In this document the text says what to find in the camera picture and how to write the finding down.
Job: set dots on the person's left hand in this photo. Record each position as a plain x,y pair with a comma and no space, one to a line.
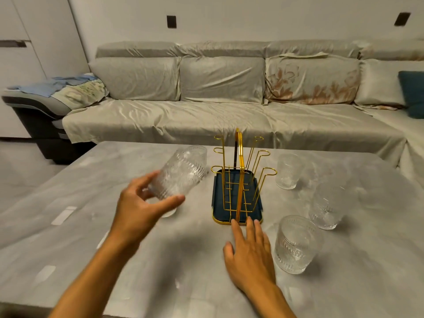
132,215

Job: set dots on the person's right hand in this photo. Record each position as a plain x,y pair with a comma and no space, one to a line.
251,261

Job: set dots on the white cabinet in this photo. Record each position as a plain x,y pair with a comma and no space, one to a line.
39,36

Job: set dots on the clear embossed drinking glass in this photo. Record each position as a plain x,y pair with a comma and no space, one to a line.
198,155
175,177
289,171
295,245
169,213
328,205

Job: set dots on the grey sofa back cushion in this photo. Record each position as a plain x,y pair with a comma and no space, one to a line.
135,77
222,79
377,82

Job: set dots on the dark blue drip tray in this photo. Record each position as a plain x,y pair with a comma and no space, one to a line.
219,208

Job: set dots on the grey cloth-covered sofa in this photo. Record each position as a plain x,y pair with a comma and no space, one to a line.
205,120

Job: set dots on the person's right forearm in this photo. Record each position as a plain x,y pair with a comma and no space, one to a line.
271,303

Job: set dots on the teal throw cushion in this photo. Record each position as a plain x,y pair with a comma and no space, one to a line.
414,92

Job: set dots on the dark wall socket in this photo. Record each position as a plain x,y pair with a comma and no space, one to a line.
171,21
402,19

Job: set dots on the light blue cloth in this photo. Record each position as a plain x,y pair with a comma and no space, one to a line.
49,86

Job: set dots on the person's left forearm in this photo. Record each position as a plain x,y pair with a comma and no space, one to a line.
96,278

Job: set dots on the pale floral cloth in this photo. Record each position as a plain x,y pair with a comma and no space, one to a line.
82,92

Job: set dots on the person's left thumb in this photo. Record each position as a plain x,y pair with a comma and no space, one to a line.
170,201

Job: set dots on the person's right thumb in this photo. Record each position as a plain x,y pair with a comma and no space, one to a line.
228,252

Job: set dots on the person's right little finger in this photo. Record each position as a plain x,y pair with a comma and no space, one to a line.
267,243

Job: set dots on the floral print sofa cushion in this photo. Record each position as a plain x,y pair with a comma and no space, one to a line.
311,79

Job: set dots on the person's right middle finger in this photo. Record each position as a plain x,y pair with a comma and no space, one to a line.
250,230

